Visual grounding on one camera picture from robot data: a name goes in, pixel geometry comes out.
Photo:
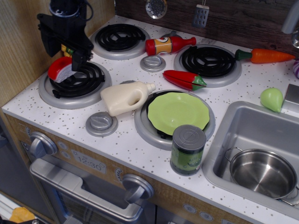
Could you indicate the grey oven knob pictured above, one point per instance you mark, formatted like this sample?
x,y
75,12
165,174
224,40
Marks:
x,y
138,190
41,145

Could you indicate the grey oven door handle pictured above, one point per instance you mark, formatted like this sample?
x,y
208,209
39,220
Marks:
x,y
80,203

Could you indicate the red toy ketchup bottle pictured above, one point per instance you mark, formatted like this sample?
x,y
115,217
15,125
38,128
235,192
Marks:
x,y
167,45

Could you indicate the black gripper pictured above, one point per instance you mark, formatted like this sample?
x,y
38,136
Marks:
x,y
69,31

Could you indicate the upper grey stovetop knob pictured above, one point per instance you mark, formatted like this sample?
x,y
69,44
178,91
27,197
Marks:
x,y
152,63

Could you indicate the light green plate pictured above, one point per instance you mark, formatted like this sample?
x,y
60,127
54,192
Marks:
x,y
171,110

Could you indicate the hanging metal strainer spoon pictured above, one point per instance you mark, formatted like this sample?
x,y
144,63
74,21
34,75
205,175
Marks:
x,y
156,9

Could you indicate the steel pot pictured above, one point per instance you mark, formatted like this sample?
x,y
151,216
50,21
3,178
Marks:
x,y
264,172

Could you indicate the cream toy detergent bottle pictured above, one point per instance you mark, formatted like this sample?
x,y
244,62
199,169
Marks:
x,y
127,97

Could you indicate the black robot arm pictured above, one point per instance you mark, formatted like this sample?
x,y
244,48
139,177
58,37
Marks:
x,y
69,8

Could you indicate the back right stove burner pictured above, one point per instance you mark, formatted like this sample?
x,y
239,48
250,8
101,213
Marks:
x,y
216,65

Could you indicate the yellow object on floor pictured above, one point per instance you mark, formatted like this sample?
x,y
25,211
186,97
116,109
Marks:
x,y
21,214

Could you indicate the hanging metal spatula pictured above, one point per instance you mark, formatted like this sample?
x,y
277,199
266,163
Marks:
x,y
200,16

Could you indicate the back left stove burner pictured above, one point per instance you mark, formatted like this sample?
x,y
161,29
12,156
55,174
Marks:
x,y
119,41

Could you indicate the stove burner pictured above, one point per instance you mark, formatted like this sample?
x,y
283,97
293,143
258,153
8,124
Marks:
x,y
157,138
216,65
119,41
80,90

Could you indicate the silver sink basin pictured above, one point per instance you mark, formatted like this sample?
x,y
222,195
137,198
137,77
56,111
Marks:
x,y
249,126

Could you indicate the lower grey stovetop knob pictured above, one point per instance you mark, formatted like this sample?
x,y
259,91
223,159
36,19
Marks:
x,y
101,124

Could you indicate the red toy chili pepper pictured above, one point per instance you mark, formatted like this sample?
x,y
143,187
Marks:
x,y
186,80

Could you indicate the front left stove burner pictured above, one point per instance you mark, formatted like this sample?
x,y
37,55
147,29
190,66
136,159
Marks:
x,y
80,90

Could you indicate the right grey oven knob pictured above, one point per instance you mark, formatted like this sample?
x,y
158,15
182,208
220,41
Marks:
x,y
138,190

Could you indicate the yellow toy bell pepper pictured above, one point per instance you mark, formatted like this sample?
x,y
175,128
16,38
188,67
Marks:
x,y
67,51

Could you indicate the light green toy pear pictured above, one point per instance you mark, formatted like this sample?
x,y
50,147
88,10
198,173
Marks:
x,y
272,98

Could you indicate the purple toy onion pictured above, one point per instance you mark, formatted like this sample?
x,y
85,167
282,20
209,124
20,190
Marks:
x,y
296,68

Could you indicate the left grey oven knob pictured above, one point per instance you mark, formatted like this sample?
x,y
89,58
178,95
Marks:
x,y
41,145

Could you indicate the silver faucet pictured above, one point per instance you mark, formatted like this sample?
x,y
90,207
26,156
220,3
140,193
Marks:
x,y
290,24

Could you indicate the front right stove burner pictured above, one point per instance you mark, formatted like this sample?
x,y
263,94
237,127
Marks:
x,y
157,138

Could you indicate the grey stovetop knob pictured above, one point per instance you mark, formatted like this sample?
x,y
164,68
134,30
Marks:
x,y
152,63
101,124

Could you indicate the red white toy sushi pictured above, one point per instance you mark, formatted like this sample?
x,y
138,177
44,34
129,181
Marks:
x,y
61,69

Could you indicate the oven clock display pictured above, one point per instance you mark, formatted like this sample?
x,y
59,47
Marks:
x,y
89,161

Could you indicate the orange toy carrot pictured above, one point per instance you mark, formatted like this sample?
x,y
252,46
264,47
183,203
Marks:
x,y
263,56

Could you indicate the green labelled toy can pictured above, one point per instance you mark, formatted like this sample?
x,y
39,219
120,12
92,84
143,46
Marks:
x,y
188,143

